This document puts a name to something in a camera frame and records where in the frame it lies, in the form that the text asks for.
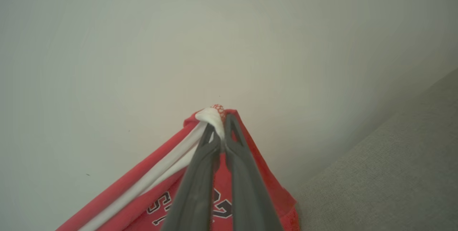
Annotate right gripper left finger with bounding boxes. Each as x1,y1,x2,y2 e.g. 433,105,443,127
161,124,222,231

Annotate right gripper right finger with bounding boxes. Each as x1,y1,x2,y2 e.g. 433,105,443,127
225,114,283,231

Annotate red basketball shorts white stripes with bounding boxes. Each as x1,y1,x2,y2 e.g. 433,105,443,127
55,104,300,231

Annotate grey fabric sofa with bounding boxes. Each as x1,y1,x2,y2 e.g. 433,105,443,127
295,67,458,231

